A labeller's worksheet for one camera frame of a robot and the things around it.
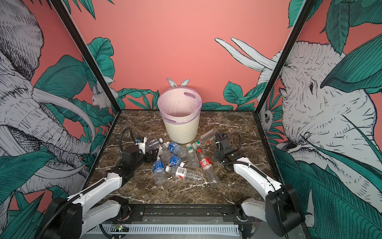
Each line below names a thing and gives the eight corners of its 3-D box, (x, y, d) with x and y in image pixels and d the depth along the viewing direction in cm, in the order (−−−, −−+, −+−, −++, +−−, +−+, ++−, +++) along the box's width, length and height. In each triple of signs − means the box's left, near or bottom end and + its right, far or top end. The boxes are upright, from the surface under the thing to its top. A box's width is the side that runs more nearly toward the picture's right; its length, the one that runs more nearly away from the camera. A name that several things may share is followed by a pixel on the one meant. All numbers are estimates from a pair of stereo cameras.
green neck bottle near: (185, 168, 91) (185, 165, 89) (186, 146, 101) (186, 143, 99) (199, 168, 91) (199, 165, 89) (198, 146, 102) (198, 143, 99)
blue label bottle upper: (164, 150, 99) (163, 145, 95) (170, 142, 103) (169, 138, 98) (185, 160, 94) (184, 156, 90) (190, 153, 98) (190, 148, 94)
